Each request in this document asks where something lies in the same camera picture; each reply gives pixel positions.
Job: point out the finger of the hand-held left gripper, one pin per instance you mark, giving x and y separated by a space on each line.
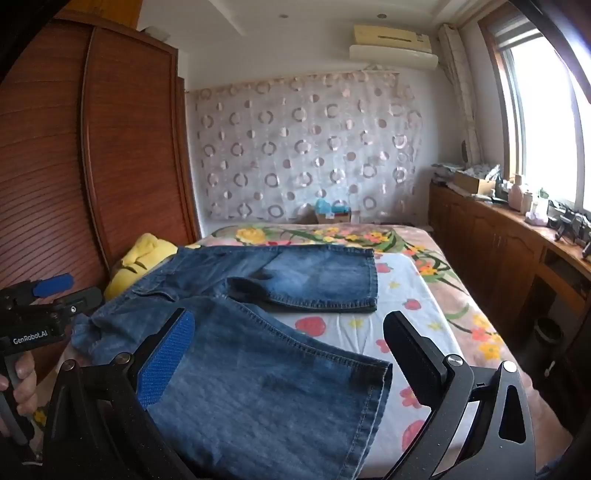
81 302
53 285

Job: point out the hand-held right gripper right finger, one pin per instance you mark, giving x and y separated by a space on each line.
411 355

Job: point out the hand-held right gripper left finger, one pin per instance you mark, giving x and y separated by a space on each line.
168 360

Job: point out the blue denim pants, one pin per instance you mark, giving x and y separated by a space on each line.
277 392

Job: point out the person's left hand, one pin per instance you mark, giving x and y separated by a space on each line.
25 383

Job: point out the strawberry print bed sheet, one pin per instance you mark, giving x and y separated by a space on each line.
415 304

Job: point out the yellow plush toy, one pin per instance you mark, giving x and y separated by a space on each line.
136 263

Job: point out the floral blanket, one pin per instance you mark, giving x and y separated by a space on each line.
443 272

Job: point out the long wooden cabinet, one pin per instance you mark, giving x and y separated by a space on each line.
489 249

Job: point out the black trash bin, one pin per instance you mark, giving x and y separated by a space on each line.
548 337

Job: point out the small cardboard box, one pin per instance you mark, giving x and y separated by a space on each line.
333 218

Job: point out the open cardboard box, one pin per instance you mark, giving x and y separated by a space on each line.
473 183

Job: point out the purple pouch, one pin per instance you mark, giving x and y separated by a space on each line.
536 219

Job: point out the stack of papers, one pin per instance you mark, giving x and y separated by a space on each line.
447 171

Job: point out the bottles on cabinet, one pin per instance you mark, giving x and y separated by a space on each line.
515 191

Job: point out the green capped bottle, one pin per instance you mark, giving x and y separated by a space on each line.
543 201

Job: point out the tied window curtain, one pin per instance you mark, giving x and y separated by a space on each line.
459 92

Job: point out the window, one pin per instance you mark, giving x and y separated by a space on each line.
545 115

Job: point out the white air conditioner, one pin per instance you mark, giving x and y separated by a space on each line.
392 48

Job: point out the circle pattern wall curtain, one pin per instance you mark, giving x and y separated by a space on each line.
300 138

